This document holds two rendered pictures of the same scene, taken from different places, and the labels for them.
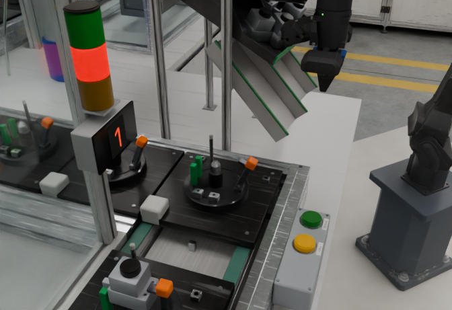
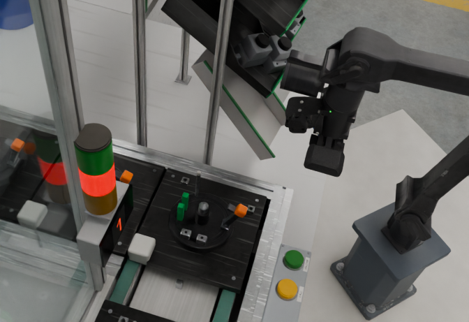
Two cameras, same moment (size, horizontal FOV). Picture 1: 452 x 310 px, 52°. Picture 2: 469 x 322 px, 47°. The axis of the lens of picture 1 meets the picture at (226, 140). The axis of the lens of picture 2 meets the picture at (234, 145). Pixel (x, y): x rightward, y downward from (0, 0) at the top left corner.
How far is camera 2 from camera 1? 0.41 m
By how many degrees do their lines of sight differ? 18
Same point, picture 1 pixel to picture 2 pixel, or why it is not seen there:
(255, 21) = (252, 52)
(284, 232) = (268, 274)
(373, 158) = (354, 158)
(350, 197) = (329, 209)
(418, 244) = (388, 289)
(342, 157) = not seen: hidden behind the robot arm
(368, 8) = not seen: outside the picture
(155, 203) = (142, 245)
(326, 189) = (306, 199)
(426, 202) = (401, 262)
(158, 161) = (139, 182)
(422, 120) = (410, 202)
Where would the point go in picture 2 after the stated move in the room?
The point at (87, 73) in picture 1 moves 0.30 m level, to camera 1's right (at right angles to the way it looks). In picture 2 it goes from (95, 191) to (301, 193)
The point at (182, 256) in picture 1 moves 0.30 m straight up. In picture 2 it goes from (169, 295) to (174, 216)
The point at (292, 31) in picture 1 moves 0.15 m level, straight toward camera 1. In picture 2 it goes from (298, 124) to (297, 200)
